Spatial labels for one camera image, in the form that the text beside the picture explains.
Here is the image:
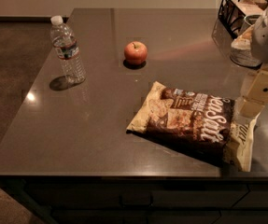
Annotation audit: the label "brown sea salt chip bag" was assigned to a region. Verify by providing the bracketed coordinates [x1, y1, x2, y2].
[127, 82, 257, 172]

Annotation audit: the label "dark cabinet drawers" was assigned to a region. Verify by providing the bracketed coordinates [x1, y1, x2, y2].
[0, 176, 268, 224]

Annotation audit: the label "clear plastic water bottle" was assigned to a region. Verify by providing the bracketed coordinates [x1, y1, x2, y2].
[50, 16, 86, 85]

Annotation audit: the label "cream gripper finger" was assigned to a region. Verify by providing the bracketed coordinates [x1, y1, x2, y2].
[233, 63, 268, 124]

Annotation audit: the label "red apple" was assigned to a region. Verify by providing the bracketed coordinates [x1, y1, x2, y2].
[124, 41, 148, 65]

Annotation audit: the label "black wire basket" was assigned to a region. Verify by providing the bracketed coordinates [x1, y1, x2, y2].
[218, 0, 268, 38]

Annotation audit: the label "glass bowl with food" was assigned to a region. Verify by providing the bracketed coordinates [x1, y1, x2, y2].
[230, 25, 261, 68]

